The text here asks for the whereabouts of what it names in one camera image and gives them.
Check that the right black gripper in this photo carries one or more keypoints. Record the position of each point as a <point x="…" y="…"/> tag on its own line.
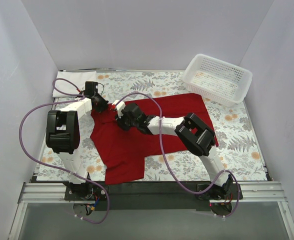
<point x="123" y="121"/>

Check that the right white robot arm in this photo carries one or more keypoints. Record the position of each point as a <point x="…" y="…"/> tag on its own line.
<point x="197" y="137"/>

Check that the folded white t-shirt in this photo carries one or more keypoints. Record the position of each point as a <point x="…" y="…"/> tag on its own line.
<point x="76" y="79"/>

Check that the white plastic basket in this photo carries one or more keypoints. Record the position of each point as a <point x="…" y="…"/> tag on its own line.
<point x="217" y="80"/>

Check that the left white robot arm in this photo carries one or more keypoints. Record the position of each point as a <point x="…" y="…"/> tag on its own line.
<point x="63" y="130"/>

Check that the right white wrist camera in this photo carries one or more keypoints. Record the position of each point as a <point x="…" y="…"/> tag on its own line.
<point x="118" y="106"/>

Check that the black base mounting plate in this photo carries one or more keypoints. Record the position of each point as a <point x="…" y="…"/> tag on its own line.
<point x="150" y="195"/>

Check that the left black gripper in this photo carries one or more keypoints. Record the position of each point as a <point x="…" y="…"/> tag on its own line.
<point x="101" y="104"/>

